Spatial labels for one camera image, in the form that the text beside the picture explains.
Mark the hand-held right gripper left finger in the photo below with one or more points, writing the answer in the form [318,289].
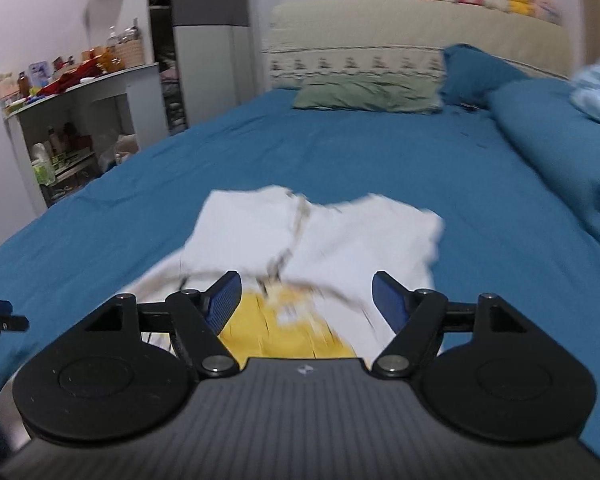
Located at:
[224,301]

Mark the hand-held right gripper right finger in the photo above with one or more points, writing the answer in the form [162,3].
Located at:
[387,301]

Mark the white and yellow small shirt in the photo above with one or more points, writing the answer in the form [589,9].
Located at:
[325,245]

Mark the stack of folded clothes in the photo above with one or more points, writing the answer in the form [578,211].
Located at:
[174,100]

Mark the blue bed sheet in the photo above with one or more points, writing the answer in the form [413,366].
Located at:
[360,160]

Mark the white plastic bag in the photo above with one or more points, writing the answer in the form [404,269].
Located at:
[120,150]

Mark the green pillow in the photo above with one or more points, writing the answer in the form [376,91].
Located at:
[365,94]

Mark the blue duvet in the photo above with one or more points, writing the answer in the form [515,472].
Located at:
[555,145]

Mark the blue and white packet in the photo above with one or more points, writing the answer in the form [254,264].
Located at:
[40,74]

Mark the red cloth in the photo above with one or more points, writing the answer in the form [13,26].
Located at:
[67,80]

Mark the white shelf unit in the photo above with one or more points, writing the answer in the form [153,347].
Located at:
[105,92]

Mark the blue pillow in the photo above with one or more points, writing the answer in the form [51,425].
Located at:
[472,72]

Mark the wicker basket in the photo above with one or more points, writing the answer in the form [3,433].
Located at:
[130,52]

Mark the grey and white wardrobe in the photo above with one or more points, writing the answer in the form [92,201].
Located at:
[207,35]

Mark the beige patterned headboard cover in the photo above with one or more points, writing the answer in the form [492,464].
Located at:
[360,30]

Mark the light blue cloth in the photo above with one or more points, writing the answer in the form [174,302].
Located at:
[597,92]

